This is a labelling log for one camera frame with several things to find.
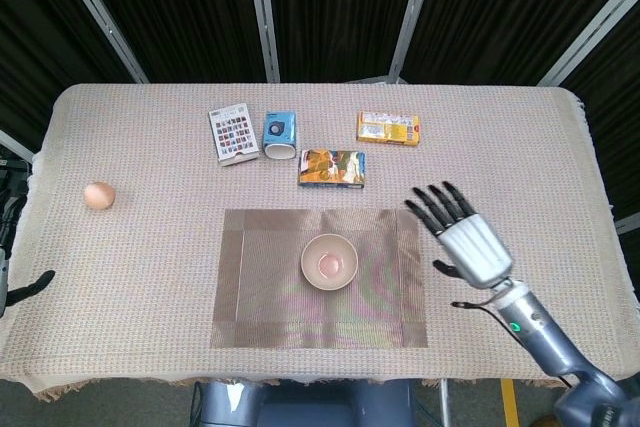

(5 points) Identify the brown woven placemat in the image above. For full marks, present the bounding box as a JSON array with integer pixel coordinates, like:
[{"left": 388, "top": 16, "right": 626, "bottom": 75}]
[{"left": 209, "top": 207, "right": 430, "bottom": 350}]

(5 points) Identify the white box with coloured squares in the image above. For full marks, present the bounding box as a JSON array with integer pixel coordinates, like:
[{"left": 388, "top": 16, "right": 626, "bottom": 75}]
[{"left": 207, "top": 102, "right": 261, "bottom": 168}]

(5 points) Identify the white metal table leg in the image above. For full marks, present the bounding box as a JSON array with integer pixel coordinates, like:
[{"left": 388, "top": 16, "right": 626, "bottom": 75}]
[{"left": 438, "top": 379, "right": 451, "bottom": 427}]

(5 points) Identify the beige woven tablecloth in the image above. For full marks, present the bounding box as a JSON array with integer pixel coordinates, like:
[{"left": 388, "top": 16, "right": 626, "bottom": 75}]
[{"left": 0, "top": 82, "right": 640, "bottom": 404}]

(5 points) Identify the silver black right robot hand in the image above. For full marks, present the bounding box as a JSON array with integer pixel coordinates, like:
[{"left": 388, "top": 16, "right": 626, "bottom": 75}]
[{"left": 404, "top": 180, "right": 515, "bottom": 291}]

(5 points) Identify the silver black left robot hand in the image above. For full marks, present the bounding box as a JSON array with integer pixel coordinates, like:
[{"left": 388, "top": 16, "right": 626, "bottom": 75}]
[{"left": 0, "top": 199, "right": 56, "bottom": 319}]

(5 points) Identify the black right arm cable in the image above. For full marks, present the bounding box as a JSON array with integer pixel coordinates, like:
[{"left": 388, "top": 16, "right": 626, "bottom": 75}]
[{"left": 450, "top": 291, "right": 581, "bottom": 391}]

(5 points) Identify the white screen frame post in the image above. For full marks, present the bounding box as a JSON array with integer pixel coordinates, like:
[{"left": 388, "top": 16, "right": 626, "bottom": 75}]
[
  {"left": 387, "top": 0, "right": 441, "bottom": 83},
  {"left": 243, "top": 0, "right": 281, "bottom": 83},
  {"left": 535, "top": 0, "right": 640, "bottom": 87},
  {"left": 614, "top": 211, "right": 640, "bottom": 236},
  {"left": 47, "top": 0, "right": 150, "bottom": 84},
  {"left": 0, "top": 128, "right": 37, "bottom": 161}
]

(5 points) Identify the yellow snack box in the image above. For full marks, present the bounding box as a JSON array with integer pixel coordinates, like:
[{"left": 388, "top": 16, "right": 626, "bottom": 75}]
[{"left": 355, "top": 110, "right": 421, "bottom": 149}]

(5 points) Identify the beige bowl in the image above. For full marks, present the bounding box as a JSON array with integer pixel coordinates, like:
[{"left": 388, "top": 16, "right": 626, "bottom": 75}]
[{"left": 300, "top": 233, "right": 359, "bottom": 291}]

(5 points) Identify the grey blue robot torso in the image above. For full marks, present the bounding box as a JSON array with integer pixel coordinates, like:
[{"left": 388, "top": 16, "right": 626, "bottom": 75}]
[{"left": 192, "top": 379, "right": 416, "bottom": 427}]

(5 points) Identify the dark pleated curtain panel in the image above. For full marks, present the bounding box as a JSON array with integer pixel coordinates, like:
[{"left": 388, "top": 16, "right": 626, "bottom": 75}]
[
  {"left": 264, "top": 0, "right": 426, "bottom": 83},
  {"left": 69, "top": 0, "right": 266, "bottom": 84},
  {"left": 559, "top": 6, "right": 640, "bottom": 221},
  {"left": 399, "top": 0, "right": 640, "bottom": 86},
  {"left": 0, "top": 0, "right": 139, "bottom": 143}
]

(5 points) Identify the brown egg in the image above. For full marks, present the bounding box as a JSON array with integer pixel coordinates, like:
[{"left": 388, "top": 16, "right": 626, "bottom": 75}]
[{"left": 83, "top": 180, "right": 117, "bottom": 211}]

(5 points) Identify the blue and orange snack box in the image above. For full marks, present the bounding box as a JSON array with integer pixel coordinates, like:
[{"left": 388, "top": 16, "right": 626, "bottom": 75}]
[{"left": 297, "top": 148, "right": 368, "bottom": 192}]

